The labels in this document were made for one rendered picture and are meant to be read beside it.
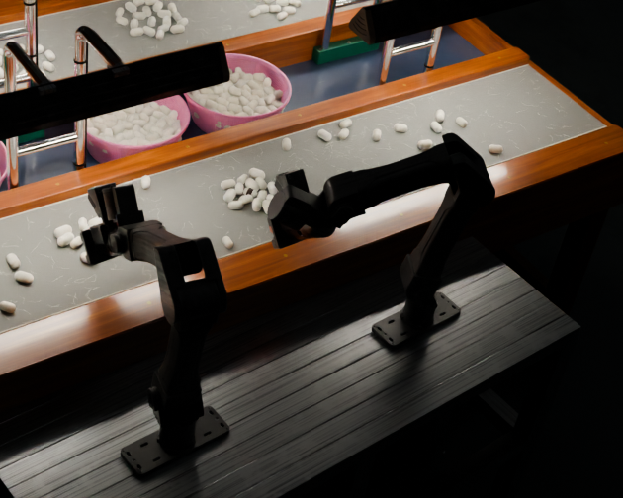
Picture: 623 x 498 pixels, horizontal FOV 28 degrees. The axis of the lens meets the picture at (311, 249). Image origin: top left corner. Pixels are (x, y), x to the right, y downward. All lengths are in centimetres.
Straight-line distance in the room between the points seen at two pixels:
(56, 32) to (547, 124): 124
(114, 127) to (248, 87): 37
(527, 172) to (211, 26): 92
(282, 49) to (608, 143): 85
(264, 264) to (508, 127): 85
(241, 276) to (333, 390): 29
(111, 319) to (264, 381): 32
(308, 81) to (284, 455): 122
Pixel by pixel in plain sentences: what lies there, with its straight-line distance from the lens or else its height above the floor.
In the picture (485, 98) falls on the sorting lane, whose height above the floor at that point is 74.
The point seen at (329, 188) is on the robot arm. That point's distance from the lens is 231.
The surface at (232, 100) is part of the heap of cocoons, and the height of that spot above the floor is 74.
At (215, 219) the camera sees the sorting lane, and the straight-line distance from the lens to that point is 263.
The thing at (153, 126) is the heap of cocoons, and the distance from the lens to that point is 287.
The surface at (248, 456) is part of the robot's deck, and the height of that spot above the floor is 67.
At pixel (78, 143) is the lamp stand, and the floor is 83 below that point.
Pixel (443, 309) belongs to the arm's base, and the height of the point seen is 68.
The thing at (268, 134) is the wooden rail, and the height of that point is 76.
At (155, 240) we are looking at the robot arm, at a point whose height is 107.
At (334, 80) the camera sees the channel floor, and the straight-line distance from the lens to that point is 323.
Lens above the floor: 244
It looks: 41 degrees down
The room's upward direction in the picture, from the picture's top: 10 degrees clockwise
